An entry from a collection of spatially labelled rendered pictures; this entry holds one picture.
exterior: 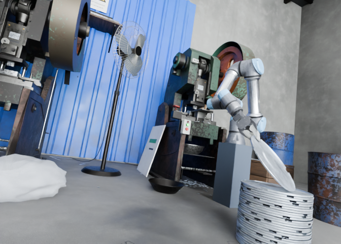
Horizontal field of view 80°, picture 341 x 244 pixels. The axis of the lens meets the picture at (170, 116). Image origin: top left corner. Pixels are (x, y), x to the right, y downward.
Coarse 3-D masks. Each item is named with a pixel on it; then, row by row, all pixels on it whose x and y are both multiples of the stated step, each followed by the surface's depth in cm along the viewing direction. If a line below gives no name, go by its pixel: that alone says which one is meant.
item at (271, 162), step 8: (256, 144) 96; (264, 144) 106; (264, 152) 94; (272, 152) 107; (264, 160) 89; (272, 160) 95; (280, 160) 105; (272, 168) 89; (280, 168) 94; (272, 176) 82; (280, 176) 89; (288, 176) 98; (280, 184) 82; (288, 184) 89
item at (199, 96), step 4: (200, 80) 231; (204, 80) 233; (196, 84) 229; (200, 84) 231; (204, 84) 233; (196, 88) 228; (200, 88) 230; (204, 88) 233; (196, 92) 226; (200, 92) 230; (204, 92) 232; (188, 96) 237; (192, 96) 228; (196, 96) 224; (200, 96) 226; (204, 96) 232; (188, 100) 235; (192, 100) 226; (196, 100) 224; (200, 100) 226
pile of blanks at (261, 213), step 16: (240, 192) 94; (256, 192) 83; (272, 192) 83; (240, 208) 90; (256, 208) 84; (272, 208) 81; (288, 208) 77; (304, 208) 77; (240, 224) 88; (256, 224) 80; (272, 224) 77; (288, 224) 78; (304, 224) 77; (240, 240) 86; (256, 240) 80; (272, 240) 78; (288, 240) 75; (304, 240) 78
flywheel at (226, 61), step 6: (228, 48) 252; (234, 48) 241; (222, 54) 263; (228, 54) 256; (234, 54) 244; (240, 54) 229; (222, 60) 266; (228, 60) 253; (234, 60) 242; (240, 60) 227; (222, 66) 263; (228, 66) 251; (222, 72) 255; (222, 78) 252; (234, 84) 228
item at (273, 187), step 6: (246, 180) 103; (252, 180) 105; (252, 186) 85; (258, 186) 89; (264, 186) 89; (270, 186) 91; (276, 186) 94; (276, 192) 79; (282, 192) 78; (288, 192) 84; (294, 192) 87; (300, 192) 90; (306, 192) 91
